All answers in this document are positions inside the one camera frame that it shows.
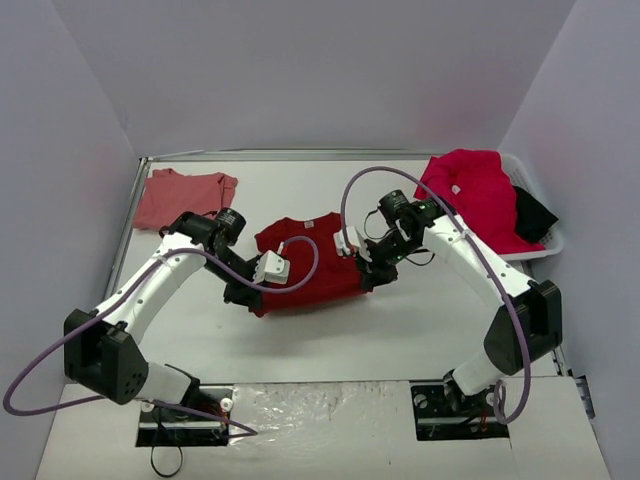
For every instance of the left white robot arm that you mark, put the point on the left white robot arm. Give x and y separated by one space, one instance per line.
103 352

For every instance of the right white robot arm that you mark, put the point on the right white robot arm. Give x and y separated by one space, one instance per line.
527 315

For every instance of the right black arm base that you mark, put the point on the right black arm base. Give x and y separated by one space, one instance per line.
442 412

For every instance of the black garment in basket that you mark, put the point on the black garment in basket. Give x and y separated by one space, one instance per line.
533 219

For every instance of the white plastic laundry basket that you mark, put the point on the white plastic laundry basket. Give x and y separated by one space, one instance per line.
519 176

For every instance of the white foreground cover board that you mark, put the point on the white foreground cover board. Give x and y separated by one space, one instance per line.
362 430

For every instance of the bright pink t-shirt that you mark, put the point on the bright pink t-shirt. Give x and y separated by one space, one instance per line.
473 183

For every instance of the dark red t-shirt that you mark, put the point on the dark red t-shirt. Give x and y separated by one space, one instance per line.
335 278

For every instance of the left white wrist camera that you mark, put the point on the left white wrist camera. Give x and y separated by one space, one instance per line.
272 268

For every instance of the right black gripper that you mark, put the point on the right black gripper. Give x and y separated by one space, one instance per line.
376 273

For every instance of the folded salmon pink t-shirt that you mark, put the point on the folded salmon pink t-shirt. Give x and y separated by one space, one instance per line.
167 194

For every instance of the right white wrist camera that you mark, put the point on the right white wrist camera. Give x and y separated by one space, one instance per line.
350 242

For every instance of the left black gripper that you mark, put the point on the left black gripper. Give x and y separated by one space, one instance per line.
239 292

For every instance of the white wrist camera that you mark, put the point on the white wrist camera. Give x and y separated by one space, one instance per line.
350 242
272 268

